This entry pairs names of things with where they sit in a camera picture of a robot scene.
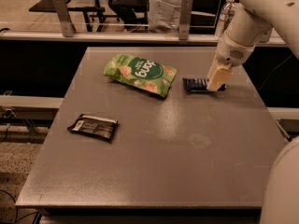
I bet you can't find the left metal barrier bracket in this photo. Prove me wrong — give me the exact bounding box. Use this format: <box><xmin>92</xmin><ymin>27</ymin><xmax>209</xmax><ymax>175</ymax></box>
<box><xmin>52</xmin><ymin>0</ymin><xmax>75</xmax><ymax>37</ymax></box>

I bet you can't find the metal barrier bracket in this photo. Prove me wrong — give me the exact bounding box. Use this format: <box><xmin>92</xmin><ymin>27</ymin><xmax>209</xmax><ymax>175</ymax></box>
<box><xmin>258</xmin><ymin>29</ymin><xmax>273</xmax><ymax>43</ymax></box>
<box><xmin>52</xmin><ymin>0</ymin><xmax>75</xmax><ymax>37</ymax></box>
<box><xmin>178</xmin><ymin>0</ymin><xmax>192</xmax><ymax>41</ymax></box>

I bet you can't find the black snack bar wrapper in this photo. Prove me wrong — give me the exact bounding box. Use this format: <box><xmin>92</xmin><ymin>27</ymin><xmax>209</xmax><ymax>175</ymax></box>
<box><xmin>67</xmin><ymin>114</ymin><xmax>118</xmax><ymax>142</ymax></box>

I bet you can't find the green rice chip bag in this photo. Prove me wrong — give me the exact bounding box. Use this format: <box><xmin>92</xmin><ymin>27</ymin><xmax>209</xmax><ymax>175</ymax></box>
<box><xmin>103</xmin><ymin>53</ymin><xmax>177</xmax><ymax>97</ymax></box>

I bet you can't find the person in dark sweater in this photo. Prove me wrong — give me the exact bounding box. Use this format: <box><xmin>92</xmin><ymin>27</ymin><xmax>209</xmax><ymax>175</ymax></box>
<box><xmin>148</xmin><ymin>0</ymin><xmax>182</xmax><ymax>34</ymax></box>

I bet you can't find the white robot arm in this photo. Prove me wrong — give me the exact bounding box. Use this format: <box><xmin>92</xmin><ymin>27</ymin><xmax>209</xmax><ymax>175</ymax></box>
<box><xmin>207</xmin><ymin>0</ymin><xmax>299</xmax><ymax>224</ymax></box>

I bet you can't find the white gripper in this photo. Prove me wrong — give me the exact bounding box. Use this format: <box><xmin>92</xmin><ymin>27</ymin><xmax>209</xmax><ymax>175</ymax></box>
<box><xmin>207</xmin><ymin>32</ymin><xmax>255</xmax><ymax>91</ymax></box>

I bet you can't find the blue rxbar blueberry bar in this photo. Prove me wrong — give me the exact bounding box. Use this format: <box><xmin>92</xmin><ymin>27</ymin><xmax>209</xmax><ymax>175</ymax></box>
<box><xmin>182</xmin><ymin>77</ymin><xmax>227</xmax><ymax>93</ymax></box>

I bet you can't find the middle metal barrier bracket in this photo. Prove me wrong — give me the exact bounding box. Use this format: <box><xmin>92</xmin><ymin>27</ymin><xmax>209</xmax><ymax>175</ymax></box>
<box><xmin>178</xmin><ymin>0</ymin><xmax>192</xmax><ymax>41</ymax></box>

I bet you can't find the seated person in background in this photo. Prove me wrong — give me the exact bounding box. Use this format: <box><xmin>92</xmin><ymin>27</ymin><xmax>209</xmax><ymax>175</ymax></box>
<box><xmin>108</xmin><ymin>0</ymin><xmax>149</xmax><ymax>32</ymax></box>

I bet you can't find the right metal barrier bracket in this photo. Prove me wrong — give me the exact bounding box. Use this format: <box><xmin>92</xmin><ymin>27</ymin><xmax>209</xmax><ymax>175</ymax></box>
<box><xmin>258</xmin><ymin>29</ymin><xmax>273</xmax><ymax>43</ymax></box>

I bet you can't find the clear plastic water bottle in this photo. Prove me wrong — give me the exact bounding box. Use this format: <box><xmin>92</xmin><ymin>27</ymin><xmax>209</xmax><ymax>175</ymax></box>
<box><xmin>215</xmin><ymin>0</ymin><xmax>235</xmax><ymax>37</ymax></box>

